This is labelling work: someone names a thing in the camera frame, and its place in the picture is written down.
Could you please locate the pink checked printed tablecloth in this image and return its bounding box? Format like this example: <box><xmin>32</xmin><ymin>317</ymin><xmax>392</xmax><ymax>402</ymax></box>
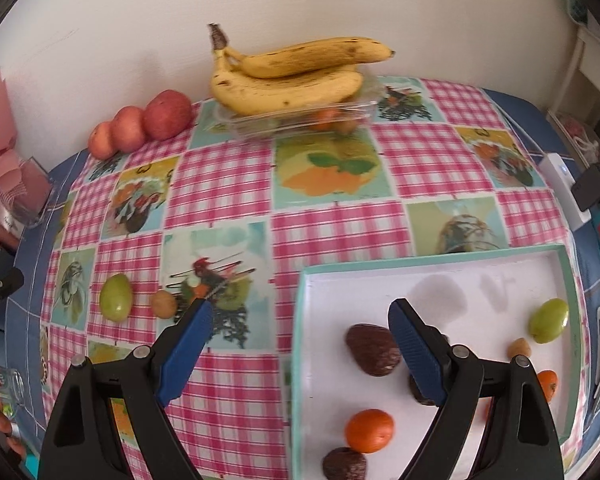
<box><xmin>39</xmin><ymin>76</ymin><xmax>581</xmax><ymax>480</ymax></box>

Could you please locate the tangerine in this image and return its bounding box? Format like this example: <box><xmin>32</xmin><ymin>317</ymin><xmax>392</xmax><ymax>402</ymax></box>
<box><xmin>312</xmin><ymin>108</ymin><xmax>341</xmax><ymax>132</ymax></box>
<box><xmin>536</xmin><ymin>370</ymin><xmax>559</xmax><ymax>405</ymax></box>

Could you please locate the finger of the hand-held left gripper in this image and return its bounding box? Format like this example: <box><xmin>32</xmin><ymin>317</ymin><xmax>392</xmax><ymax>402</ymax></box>
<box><xmin>0</xmin><ymin>266</ymin><xmax>26</xmax><ymax>313</ymax></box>

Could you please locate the dark wrinkled fruit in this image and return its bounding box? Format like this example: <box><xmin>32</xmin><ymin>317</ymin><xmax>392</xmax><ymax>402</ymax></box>
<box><xmin>322</xmin><ymin>447</ymin><xmax>368</xmax><ymax>480</ymax></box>

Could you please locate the clear plastic cup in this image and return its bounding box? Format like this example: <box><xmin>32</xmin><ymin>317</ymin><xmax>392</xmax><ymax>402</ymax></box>
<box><xmin>0</xmin><ymin>365</ymin><xmax>26</xmax><ymax>418</ymax></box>

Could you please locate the white power adapter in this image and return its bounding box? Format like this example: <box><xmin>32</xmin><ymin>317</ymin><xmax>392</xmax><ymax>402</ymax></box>
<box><xmin>539</xmin><ymin>154</ymin><xmax>593</xmax><ymax>231</ymax></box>

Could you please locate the black electronic device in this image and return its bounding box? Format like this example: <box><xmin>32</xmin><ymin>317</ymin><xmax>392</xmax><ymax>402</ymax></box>
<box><xmin>571</xmin><ymin>164</ymin><xmax>600</xmax><ymax>211</ymax></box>

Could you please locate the large red apple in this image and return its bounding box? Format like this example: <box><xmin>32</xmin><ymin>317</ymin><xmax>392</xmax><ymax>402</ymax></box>
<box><xmin>144</xmin><ymin>89</ymin><xmax>194</xmax><ymax>142</ymax></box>

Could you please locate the white shelf unit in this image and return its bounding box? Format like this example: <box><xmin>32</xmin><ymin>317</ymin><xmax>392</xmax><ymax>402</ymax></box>
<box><xmin>547</xmin><ymin>0</ymin><xmax>600</xmax><ymax>161</ymax></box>

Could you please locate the white tray with teal rim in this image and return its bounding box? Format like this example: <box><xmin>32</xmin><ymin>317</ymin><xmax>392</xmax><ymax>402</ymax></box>
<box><xmin>289</xmin><ymin>243</ymin><xmax>583</xmax><ymax>480</ymax></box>

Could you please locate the large orange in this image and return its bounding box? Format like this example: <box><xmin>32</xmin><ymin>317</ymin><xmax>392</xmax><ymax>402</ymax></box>
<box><xmin>345</xmin><ymin>409</ymin><xmax>396</xmax><ymax>453</ymax></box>

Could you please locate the clear plastic fruit container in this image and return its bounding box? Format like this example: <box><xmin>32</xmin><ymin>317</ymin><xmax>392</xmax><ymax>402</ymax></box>
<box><xmin>211</xmin><ymin>76</ymin><xmax>387</xmax><ymax>140</ymax></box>

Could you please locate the dark brown avocado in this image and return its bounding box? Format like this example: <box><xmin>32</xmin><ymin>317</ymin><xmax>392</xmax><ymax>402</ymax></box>
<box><xmin>345</xmin><ymin>323</ymin><xmax>402</xmax><ymax>377</ymax></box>

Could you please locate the bunch of yellow bananas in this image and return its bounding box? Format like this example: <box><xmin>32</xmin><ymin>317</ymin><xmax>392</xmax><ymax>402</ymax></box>
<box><xmin>209</xmin><ymin>23</ymin><xmax>365</xmax><ymax>116</ymax></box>

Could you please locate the clear plastic box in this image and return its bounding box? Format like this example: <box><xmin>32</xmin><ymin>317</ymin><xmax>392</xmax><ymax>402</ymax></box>
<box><xmin>4</xmin><ymin>156</ymin><xmax>57</xmax><ymax>231</ymax></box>

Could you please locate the white cable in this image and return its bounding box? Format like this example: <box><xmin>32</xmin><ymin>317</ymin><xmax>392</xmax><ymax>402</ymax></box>
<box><xmin>497</xmin><ymin>107</ymin><xmax>548</xmax><ymax>156</ymax></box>

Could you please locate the small red apple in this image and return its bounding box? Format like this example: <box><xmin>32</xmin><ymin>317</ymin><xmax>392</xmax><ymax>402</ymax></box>
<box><xmin>88</xmin><ymin>124</ymin><xmax>118</xmax><ymax>161</ymax></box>

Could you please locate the medium red apple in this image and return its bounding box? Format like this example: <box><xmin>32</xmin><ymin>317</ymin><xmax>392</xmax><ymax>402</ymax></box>
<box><xmin>111</xmin><ymin>106</ymin><xmax>148</xmax><ymax>153</ymax></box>

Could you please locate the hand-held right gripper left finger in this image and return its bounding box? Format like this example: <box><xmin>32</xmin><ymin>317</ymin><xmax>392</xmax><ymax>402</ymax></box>
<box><xmin>37</xmin><ymin>299</ymin><xmax>214</xmax><ymax>480</ymax></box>

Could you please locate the spotted yellow banana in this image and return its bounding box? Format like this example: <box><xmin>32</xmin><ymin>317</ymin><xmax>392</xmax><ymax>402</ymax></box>
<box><xmin>225</xmin><ymin>36</ymin><xmax>396</xmax><ymax>79</ymax></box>

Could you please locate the person's left hand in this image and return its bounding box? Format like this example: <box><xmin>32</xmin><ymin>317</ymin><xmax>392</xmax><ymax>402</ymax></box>
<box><xmin>0</xmin><ymin>392</ymin><xmax>28</xmax><ymax>461</ymax></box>

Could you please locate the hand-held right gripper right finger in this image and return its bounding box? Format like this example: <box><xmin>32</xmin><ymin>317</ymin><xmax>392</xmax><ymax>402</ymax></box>
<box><xmin>387</xmin><ymin>298</ymin><xmax>566</xmax><ymax>480</ymax></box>

